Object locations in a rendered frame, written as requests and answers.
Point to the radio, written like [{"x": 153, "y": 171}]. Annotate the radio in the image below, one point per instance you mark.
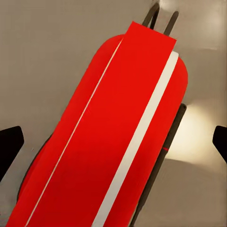
[{"x": 107, "y": 149}]

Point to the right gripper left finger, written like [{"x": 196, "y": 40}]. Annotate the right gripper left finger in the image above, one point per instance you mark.
[{"x": 11, "y": 141}]

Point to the coffee table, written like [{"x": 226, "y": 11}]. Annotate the coffee table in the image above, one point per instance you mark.
[{"x": 46, "y": 47}]

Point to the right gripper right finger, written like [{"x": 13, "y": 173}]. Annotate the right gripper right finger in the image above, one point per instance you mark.
[{"x": 220, "y": 140}]

